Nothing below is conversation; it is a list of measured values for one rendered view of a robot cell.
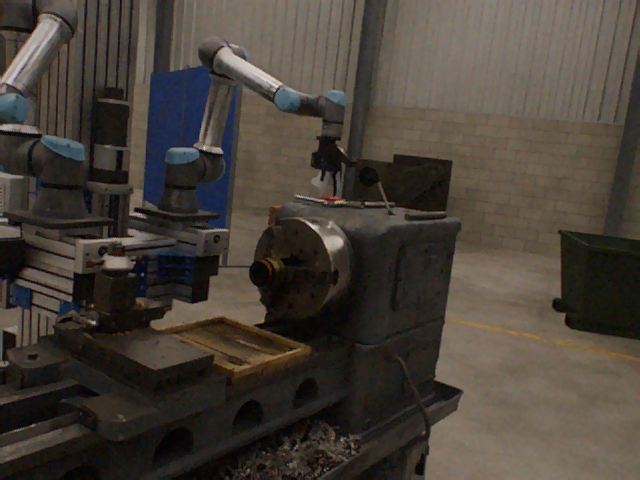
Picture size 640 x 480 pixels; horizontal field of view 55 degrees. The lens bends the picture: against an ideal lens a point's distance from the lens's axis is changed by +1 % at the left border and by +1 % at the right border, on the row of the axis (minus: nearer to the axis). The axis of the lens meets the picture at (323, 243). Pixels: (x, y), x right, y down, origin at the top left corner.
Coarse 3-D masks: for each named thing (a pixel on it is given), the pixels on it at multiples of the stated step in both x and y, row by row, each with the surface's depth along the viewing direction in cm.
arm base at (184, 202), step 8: (168, 184) 220; (168, 192) 220; (176, 192) 220; (184, 192) 220; (192, 192) 223; (160, 200) 222; (168, 200) 219; (176, 200) 219; (184, 200) 220; (192, 200) 222; (160, 208) 221; (168, 208) 219; (176, 208) 219; (184, 208) 220; (192, 208) 222
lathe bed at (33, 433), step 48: (288, 336) 197; (48, 384) 136; (240, 384) 149; (288, 384) 168; (336, 384) 188; (0, 432) 126; (48, 432) 119; (96, 432) 118; (144, 432) 130; (192, 432) 141; (240, 432) 155
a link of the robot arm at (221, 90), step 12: (240, 48) 225; (216, 84) 225; (228, 84) 226; (216, 96) 226; (228, 96) 228; (216, 108) 227; (228, 108) 230; (204, 120) 230; (216, 120) 228; (204, 132) 230; (216, 132) 230; (204, 144) 230; (216, 144) 231; (204, 156) 229; (216, 156) 231; (216, 168) 233; (204, 180) 232; (216, 180) 238
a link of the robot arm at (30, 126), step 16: (0, 0) 172; (16, 0) 171; (32, 0) 170; (0, 16) 173; (16, 16) 172; (32, 16) 171; (16, 32) 172; (32, 32) 174; (16, 48) 175; (32, 96) 179; (32, 112) 180; (0, 128) 178; (16, 128) 177; (32, 128) 180; (0, 144) 178; (16, 144) 178; (0, 160) 179; (16, 160) 178; (32, 176) 182
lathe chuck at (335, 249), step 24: (264, 240) 190; (288, 240) 184; (312, 240) 178; (336, 240) 180; (288, 264) 190; (312, 264) 178; (336, 264) 176; (288, 288) 185; (312, 288) 179; (336, 288) 178; (288, 312) 185; (312, 312) 180
